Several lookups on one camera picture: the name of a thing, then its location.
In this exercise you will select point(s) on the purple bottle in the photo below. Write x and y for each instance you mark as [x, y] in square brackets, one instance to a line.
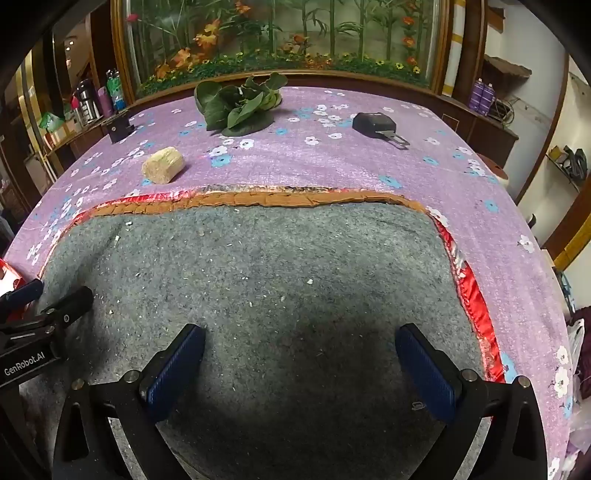
[105, 101]

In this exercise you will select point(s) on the red and white tray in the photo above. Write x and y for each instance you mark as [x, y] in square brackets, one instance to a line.
[9, 277]

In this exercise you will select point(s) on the yellow white striped post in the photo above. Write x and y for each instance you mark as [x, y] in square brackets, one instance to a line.
[453, 46]

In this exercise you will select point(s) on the round red stool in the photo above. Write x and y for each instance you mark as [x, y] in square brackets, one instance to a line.
[493, 168]

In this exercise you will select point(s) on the bottles and flask group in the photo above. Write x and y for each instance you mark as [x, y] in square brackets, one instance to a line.
[85, 99]

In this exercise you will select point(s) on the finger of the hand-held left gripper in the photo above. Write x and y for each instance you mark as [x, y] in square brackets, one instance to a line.
[69, 305]
[21, 293]

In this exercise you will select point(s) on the green bottle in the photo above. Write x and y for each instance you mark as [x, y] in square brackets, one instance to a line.
[114, 90]

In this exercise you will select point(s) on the planted glass display case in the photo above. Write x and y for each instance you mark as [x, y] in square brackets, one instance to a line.
[277, 37]

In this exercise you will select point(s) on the pale corn cob piece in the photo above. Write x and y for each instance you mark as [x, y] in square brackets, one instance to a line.
[162, 165]

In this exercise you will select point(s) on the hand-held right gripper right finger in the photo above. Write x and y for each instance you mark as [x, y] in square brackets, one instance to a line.
[427, 374]

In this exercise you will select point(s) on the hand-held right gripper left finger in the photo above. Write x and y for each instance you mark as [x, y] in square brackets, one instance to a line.
[178, 369]

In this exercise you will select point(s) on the black seat belt buckle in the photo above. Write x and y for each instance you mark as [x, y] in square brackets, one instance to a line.
[371, 122]

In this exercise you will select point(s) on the green bok choy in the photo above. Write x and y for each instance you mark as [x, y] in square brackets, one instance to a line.
[235, 108]

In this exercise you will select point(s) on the black block stand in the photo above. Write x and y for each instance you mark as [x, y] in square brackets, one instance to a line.
[117, 129]

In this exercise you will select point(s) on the green packet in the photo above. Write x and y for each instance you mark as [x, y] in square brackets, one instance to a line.
[51, 123]

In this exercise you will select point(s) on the grey felt mat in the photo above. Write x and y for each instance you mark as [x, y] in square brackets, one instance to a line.
[277, 277]

